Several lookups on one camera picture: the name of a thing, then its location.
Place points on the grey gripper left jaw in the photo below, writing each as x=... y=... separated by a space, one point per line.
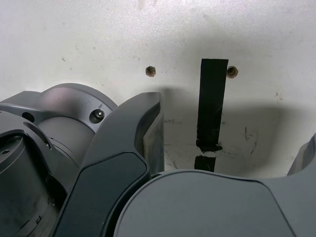
x=116 y=153

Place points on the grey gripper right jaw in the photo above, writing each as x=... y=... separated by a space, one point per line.
x=209 y=209

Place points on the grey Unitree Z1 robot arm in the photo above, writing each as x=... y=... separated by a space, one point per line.
x=24 y=160

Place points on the black tape strip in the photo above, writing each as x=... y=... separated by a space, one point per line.
x=212 y=98

